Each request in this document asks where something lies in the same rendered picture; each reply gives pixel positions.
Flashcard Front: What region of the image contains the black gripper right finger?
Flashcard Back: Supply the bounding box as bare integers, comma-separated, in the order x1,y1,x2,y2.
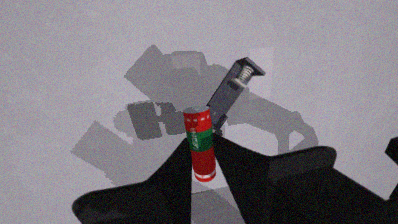
213,133,337,224

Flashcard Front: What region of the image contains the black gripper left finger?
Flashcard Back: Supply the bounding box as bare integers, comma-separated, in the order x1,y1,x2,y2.
72,138,192,224

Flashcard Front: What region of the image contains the red and green battery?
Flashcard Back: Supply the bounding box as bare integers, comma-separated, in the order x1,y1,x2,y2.
183,105,216,182

